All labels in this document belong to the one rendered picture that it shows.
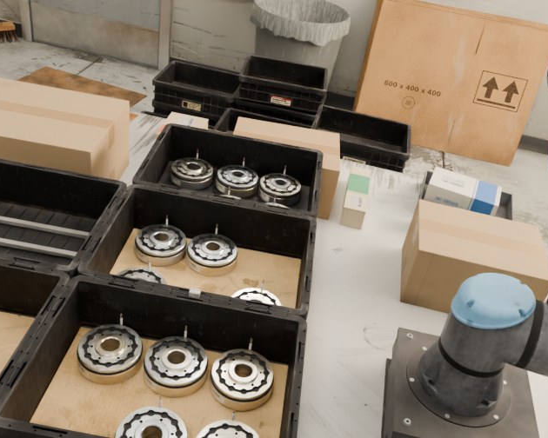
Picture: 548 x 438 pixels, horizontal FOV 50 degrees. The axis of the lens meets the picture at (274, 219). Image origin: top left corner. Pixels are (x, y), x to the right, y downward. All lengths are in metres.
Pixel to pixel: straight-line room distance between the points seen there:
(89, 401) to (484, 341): 0.63
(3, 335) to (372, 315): 0.77
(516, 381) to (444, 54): 2.79
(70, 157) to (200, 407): 0.73
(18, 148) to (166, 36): 2.78
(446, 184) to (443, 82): 2.07
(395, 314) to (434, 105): 2.54
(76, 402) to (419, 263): 0.78
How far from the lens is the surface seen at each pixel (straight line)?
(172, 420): 0.93
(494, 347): 1.03
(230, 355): 1.02
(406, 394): 1.12
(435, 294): 1.43
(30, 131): 1.54
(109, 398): 1.00
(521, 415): 1.18
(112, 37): 4.39
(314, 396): 1.20
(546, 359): 1.04
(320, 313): 1.36
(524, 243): 1.52
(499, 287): 1.04
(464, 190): 1.79
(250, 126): 1.71
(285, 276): 1.23
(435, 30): 3.77
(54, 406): 1.00
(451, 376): 1.09
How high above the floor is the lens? 1.62
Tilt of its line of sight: 35 degrees down
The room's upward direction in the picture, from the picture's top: 10 degrees clockwise
